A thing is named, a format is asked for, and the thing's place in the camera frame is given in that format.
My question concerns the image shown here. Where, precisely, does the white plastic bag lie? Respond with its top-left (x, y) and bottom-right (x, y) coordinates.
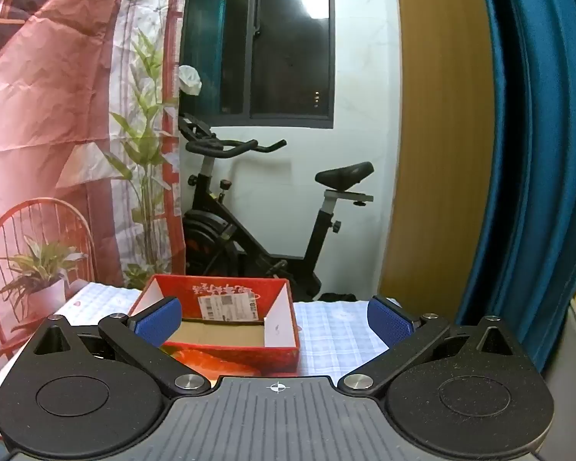
top-left (177, 64), bottom-right (202, 97)

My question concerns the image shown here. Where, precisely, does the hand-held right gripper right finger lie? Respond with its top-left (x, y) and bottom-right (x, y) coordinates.
top-left (338, 295), bottom-right (533, 397)

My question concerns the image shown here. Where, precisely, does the blue curtain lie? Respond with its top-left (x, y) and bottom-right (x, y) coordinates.
top-left (454, 0), bottom-right (576, 375)

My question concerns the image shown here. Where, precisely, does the dark glass window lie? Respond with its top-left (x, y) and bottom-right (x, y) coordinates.
top-left (180, 0), bottom-right (337, 130)

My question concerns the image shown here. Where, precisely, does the checked strawberry print blanket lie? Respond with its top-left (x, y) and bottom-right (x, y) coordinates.
top-left (0, 281), bottom-right (404, 443)

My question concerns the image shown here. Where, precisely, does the red strawberry print cardboard box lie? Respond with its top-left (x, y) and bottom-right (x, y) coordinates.
top-left (127, 275), bottom-right (301, 378)

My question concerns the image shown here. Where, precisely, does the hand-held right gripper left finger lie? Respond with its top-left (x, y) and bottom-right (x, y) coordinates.
top-left (29, 296), bottom-right (211, 397)

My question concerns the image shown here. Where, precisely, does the black exercise bike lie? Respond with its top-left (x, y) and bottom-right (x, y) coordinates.
top-left (177, 113), bottom-right (375, 301)

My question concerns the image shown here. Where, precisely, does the wooden door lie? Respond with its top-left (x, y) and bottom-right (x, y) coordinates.
top-left (377, 0), bottom-right (505, 325)

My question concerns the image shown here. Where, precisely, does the printed backdrop cloth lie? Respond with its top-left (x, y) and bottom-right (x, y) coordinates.
top-left (0, 0), bottom-right (190, 385)

